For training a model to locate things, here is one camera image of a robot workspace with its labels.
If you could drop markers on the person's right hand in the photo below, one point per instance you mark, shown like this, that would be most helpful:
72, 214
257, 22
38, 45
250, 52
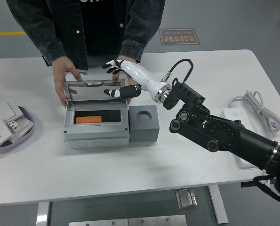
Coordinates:
61, 75

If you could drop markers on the person's left hand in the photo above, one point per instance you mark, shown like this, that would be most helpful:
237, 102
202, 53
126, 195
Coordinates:
126, 58

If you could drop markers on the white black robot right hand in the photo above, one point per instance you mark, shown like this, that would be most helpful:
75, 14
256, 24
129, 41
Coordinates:
142, 74

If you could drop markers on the orange cylinder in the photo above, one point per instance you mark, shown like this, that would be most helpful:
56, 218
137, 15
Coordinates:
88, 119

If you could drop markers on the grey box with clear lid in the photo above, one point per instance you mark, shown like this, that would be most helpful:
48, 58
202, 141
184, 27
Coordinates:
95, 136

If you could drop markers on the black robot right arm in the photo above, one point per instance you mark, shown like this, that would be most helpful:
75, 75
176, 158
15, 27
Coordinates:
224, 136

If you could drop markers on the person's right forearm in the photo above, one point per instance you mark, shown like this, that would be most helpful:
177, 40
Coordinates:
38, 30

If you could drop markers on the person's left forearm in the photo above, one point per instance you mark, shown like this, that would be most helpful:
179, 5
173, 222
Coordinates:
144, 26

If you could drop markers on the grey cube with round hole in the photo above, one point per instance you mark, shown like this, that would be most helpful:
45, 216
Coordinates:
144, 131

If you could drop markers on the silver metal box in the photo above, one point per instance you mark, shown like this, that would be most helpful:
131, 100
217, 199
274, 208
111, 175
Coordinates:
185, 200

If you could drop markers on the purple tray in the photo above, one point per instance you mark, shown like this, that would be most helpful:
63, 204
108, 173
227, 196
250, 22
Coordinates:
31, 128

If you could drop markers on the white socket plate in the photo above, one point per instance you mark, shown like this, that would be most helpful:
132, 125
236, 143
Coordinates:
24, 128

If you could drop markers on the small white socket module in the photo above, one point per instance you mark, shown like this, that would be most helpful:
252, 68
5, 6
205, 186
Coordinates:
13, 124

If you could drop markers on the white table leg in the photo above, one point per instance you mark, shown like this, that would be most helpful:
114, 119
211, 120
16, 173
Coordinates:
42, 214
219, 204

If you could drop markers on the white switch panel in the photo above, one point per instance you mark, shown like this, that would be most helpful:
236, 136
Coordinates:
5, 109

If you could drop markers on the steel base plate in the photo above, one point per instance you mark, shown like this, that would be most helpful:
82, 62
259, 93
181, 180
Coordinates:
97, 223

